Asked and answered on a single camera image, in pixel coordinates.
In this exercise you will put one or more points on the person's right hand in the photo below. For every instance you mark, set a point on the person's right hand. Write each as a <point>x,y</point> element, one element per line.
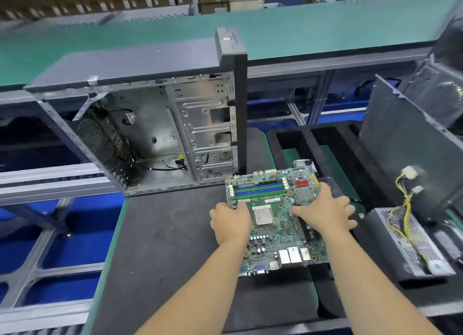
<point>325,212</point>

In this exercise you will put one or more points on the person's left hand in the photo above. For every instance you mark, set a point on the person's left hand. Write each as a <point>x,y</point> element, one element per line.
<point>231,222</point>

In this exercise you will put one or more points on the silver square CPU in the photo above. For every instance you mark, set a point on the silver square CPU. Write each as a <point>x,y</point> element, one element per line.
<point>263,215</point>

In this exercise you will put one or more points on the green motherboard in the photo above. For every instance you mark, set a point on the green motherboard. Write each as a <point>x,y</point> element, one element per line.
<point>278,248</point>

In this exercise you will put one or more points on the grey metal computer case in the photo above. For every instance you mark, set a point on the grey metal computer case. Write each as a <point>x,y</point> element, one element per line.
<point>145,63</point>

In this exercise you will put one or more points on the person's right forearm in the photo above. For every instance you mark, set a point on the person's right forearm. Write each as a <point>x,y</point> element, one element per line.
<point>369,291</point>

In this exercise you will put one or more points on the person's left forearm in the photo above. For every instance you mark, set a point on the person's left forearm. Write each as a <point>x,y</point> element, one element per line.
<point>199,295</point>

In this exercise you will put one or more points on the grey power supply unit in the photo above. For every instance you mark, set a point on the grey power supply unit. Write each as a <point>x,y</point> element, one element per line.
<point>390,248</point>

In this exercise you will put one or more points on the green conveyor belt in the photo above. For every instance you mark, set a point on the green conveyor belt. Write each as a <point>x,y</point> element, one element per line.
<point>325,31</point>

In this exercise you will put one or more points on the grey flat metal rail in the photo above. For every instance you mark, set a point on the grey flat metal rail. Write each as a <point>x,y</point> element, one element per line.
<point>50,185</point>

